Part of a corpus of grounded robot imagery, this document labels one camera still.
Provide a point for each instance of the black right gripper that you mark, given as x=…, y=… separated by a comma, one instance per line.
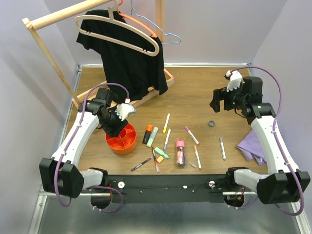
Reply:
x=215, y=103

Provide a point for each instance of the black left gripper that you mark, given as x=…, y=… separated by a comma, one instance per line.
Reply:
x=115, y=130

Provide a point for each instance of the orange round pen organizer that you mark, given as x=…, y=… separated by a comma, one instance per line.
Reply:
x=125, y=142

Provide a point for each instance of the orange black highlighter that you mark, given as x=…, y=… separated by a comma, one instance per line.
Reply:
x=147, y=134

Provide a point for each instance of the mint green highlighter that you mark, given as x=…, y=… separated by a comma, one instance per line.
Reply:
x=152, y=137

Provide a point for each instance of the yellow capped white marker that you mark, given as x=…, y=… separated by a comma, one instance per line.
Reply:
x=166, y=123

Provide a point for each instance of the blue capped white marker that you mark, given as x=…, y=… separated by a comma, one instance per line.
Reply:
x=167, y=139

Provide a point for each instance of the orange capped white marker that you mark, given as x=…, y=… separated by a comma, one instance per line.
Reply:
x=197, y=158

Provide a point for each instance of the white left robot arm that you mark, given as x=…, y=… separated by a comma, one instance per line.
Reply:
x=59, y=173

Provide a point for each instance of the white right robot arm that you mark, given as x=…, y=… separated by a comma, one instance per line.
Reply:
x=284, y=182

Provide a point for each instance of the small grey round cap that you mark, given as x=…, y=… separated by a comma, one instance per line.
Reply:
x=211, y=123

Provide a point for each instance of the dark purple pen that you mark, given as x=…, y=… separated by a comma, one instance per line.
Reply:
x=141, y=164

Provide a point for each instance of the red clear pen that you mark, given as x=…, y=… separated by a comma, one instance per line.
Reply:
x=155, y=160

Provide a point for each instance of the green correction tape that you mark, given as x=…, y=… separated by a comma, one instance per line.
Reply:
x=161, y=152

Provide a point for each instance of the purple cloth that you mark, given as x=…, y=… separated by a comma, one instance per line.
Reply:
x=251, y=148

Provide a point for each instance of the small orange eraser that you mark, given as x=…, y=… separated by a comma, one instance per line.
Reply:
x=160, y=159

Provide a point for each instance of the black t-shirt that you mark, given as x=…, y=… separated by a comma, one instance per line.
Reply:
x=129, y=73

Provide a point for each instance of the pink lidded pen tube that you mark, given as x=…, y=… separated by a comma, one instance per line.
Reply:
x=180, y=159

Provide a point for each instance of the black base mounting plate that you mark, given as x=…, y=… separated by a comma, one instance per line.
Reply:
x=172, y=188

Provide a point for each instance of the orange hanger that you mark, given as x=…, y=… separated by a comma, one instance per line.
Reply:
x=152, y=33

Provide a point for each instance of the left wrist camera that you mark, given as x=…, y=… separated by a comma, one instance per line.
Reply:
x=124, y=110

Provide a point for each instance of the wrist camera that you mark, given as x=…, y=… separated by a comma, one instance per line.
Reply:
x=234, y=79
x=124, y=110

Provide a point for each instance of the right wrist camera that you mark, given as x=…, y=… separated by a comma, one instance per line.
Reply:
x=234, y=79

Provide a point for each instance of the blue wire hanger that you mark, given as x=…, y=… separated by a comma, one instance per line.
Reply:
x=158, y=23

